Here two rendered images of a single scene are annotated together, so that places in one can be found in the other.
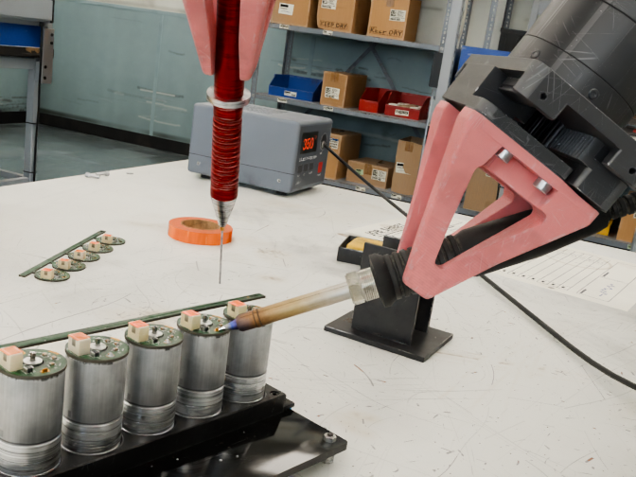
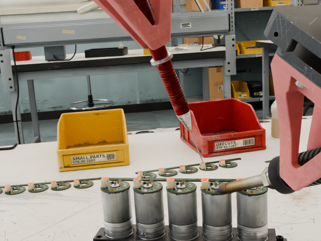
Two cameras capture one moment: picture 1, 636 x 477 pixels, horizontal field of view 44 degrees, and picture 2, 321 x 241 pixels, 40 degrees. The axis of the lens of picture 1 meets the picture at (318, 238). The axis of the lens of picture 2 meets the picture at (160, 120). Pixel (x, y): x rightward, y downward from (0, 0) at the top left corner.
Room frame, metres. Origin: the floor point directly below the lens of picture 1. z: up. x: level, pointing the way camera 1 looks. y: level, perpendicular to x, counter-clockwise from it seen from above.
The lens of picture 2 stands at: (0.14, -0.23, 0.94)
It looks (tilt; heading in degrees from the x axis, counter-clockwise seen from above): 13 degrees down; 62
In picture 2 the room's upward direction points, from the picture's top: 4 degrees counter-clockwise
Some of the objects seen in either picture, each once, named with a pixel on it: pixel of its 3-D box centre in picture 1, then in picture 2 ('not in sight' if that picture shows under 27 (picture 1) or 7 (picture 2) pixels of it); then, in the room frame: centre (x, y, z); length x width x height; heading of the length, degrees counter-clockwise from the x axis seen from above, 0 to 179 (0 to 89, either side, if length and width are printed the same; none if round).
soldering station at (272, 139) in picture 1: (261, 147); not in sight; (1.03, 0.09, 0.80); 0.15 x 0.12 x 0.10; 70
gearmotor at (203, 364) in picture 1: (199, 372); (217, 215); (0.33, 0.05, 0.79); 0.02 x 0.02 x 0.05
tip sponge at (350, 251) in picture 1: (380, 254); not in sight; (0.72, -0.06, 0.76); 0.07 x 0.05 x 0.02; 79
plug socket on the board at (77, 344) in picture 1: (80, 344); (138, 182); (0.29, 0.09, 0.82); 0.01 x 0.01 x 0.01; 50
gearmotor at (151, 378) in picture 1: (149, 386); (182, 214); (0.31, 0.06, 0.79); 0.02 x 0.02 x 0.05
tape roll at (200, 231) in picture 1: (200, 230); not in sight; (0.71, 0.11, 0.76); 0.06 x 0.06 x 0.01
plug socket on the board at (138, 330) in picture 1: (140, 330); (171, 182); (0.31, 0.07, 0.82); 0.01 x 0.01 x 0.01; 50
